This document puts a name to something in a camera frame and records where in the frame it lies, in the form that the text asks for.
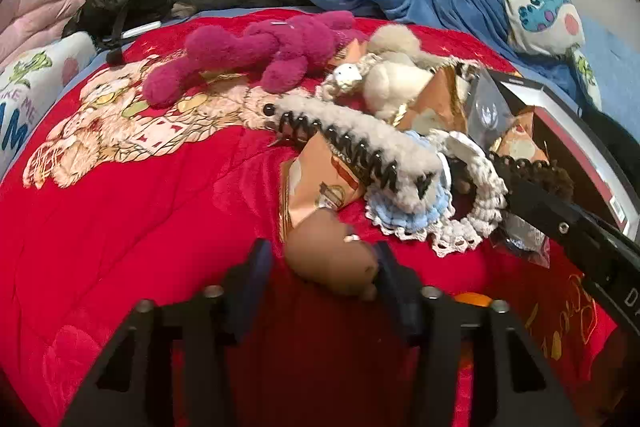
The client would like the white fluffy hair claw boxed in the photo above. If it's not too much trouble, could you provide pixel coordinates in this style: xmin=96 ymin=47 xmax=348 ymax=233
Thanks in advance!
xmin=262 ymin=94 xmax=444 ymax=213

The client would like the brown plush toy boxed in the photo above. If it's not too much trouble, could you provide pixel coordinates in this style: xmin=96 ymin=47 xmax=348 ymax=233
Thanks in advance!
xmin=284 ymin=208 xmax=378 ymax=300

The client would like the orange triangular snack pack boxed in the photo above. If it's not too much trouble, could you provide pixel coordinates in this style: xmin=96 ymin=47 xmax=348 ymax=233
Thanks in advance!
xmin=279 ymin=134 xmax=364 ymax=242

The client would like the brown fluffy hair claw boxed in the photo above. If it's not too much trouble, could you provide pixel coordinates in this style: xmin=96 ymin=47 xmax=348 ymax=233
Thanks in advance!
xmin=488 ymin=152 xmax=574 ymax=202

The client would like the orange mandarin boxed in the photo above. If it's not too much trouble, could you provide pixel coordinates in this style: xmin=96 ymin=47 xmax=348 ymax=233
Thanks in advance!
xmin=454 ymin=293 xmax=492 ymax=308

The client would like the black shallow box lid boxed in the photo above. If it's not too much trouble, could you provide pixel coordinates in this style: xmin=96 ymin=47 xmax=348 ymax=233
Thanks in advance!
xmin=489 ymin=70 xmax=639 ymax=241

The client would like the dark foil packet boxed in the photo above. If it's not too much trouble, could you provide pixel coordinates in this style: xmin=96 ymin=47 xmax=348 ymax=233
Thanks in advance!
xmin=464 ymin=69 xmax=514 ymax=150

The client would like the white plush sheep toy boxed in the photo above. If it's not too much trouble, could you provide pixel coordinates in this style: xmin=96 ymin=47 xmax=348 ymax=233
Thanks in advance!
xmin=314 ymin=24 xmax=457 ymax=121

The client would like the monster print pillow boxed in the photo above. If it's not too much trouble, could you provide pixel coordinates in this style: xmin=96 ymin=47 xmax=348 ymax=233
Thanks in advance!
xmin=0 ymin=32 xmax=96 ymax=176

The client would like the magenta plush toy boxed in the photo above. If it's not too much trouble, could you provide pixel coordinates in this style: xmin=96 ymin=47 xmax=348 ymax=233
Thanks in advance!
xmin=142 ymin=11 xmax=367 ymax=107

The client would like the pink quilt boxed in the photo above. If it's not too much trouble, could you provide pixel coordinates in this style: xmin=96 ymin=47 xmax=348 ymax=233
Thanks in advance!
xmin=1 ymin=0 xmax=86 ymax=68

